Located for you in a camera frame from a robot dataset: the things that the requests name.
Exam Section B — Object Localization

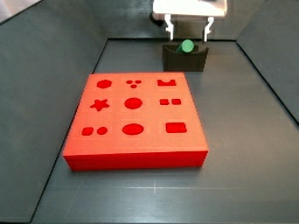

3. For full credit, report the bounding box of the dark grey cradle block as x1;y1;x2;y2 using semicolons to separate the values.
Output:
163;45;209;72

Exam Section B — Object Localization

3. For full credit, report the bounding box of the red foam shape board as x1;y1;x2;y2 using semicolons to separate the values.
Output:
63;73;208;171

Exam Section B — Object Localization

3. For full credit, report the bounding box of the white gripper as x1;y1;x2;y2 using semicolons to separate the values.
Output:
153;0;228;43

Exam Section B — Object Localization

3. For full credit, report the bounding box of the green round cylinder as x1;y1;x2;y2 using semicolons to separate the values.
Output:
176;39;193;53

